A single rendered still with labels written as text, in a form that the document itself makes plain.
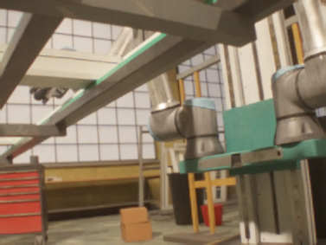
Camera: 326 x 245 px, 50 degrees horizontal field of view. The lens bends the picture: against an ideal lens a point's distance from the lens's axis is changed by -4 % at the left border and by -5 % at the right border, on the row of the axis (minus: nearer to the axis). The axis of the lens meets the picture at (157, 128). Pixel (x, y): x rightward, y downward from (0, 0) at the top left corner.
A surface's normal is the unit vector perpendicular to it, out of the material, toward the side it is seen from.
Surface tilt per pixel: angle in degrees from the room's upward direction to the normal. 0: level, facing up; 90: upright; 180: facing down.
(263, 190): 90
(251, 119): 90
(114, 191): 90
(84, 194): 90
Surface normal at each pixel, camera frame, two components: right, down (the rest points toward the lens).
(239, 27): 0.53, -0.18
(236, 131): -0.76, -0.04
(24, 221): 0.18, -0.17
